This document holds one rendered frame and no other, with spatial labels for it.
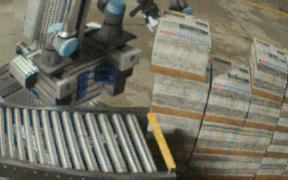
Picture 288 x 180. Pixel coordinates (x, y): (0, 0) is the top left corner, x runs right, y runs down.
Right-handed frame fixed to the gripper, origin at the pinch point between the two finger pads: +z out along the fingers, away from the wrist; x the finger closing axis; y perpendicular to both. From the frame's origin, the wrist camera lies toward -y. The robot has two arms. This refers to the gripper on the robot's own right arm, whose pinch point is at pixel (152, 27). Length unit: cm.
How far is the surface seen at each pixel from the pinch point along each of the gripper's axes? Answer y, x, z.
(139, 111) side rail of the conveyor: -7, -50, 18
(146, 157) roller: 0, -85, 22
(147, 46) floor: -55, 167, 83
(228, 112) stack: 29, -19, 52
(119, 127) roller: -13, -66, 15
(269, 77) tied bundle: 65, -19, 38
